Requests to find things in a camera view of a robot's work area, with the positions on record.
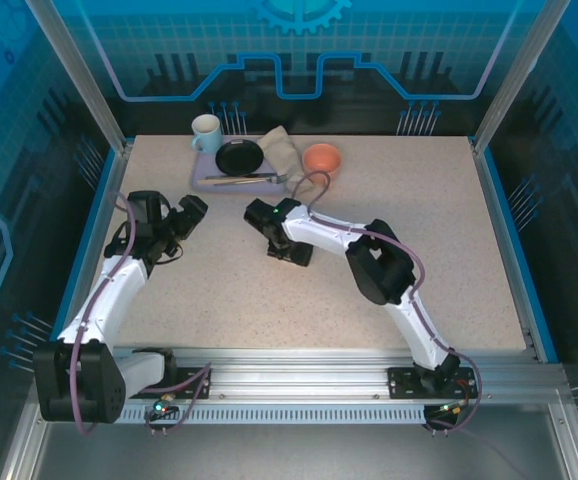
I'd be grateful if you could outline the silver fork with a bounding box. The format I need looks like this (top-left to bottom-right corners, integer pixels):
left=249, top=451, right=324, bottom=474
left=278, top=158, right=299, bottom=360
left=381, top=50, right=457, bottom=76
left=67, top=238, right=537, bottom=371
left=213, top=173, right=291, bottom=186

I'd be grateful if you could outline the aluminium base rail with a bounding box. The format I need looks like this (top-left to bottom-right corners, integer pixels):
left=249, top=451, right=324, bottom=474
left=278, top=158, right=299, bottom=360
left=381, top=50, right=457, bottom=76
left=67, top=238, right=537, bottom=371
left=36, top=347, right=568, bottom=402

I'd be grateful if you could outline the thin black left gripper cable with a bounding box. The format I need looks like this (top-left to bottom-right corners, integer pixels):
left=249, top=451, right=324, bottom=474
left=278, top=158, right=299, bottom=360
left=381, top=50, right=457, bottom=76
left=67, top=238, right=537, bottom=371
left=157, top=237, right=185, bottom=263

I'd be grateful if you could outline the black round plate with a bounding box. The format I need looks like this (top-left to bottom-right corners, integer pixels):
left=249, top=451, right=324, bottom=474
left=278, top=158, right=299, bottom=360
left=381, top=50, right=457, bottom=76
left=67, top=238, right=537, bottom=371
left=214, top=139, right=266, bottom=178

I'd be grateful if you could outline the lilac serving tray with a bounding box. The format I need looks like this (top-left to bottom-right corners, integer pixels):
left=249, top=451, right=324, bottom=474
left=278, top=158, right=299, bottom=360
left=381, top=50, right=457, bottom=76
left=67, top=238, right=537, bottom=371
left=191, top=144, right=295, bottom=197

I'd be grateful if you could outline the grey folded cloth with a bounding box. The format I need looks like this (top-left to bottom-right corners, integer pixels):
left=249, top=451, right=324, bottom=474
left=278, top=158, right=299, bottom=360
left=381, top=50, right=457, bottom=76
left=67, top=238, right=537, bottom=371
left=257, top=125, right=321, bottom=199

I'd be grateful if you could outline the aluminium frame post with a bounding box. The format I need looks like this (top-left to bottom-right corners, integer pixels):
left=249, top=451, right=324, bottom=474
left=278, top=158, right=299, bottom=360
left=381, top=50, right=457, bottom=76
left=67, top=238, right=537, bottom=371
left=23, top=0, right=135, bottom=154
left=470, top=0, right=570, bottom=154

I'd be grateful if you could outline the light blue mug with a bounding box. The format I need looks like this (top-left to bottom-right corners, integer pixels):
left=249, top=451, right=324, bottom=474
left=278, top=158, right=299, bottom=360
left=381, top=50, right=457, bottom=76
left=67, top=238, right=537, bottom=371
left=190, top=113, right=223, bottom=155

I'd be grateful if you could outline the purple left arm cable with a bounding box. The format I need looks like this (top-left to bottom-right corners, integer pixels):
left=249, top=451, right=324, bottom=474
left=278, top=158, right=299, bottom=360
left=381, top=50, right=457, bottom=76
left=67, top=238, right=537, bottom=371
left=70, top=191, right=214, bottom=437

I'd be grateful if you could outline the small lit cable connector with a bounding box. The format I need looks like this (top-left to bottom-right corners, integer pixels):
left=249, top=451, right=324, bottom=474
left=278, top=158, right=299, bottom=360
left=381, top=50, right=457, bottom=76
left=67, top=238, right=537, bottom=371
left=149, top=397, right=178, bottom=422
left=436, top=398, right=471, bottom=417

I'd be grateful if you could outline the blue printed back panel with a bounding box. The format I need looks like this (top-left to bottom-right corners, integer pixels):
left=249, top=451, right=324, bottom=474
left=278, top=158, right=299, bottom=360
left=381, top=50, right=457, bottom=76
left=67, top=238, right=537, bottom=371
left=48, top=0, right=545, bottom=139

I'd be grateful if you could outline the perforated metal cable duct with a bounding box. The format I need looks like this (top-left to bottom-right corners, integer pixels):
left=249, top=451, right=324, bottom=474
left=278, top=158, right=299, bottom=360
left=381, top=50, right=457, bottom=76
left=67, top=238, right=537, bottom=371
left=47, top=405, right=428, bottom=427

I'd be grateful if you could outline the aluminium side rail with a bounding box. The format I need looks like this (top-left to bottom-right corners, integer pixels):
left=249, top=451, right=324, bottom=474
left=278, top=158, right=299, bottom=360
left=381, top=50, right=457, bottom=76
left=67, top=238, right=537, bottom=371
left=470, top=138, right=550, bottom=364
left=33, top=139, right=135, bottom=366

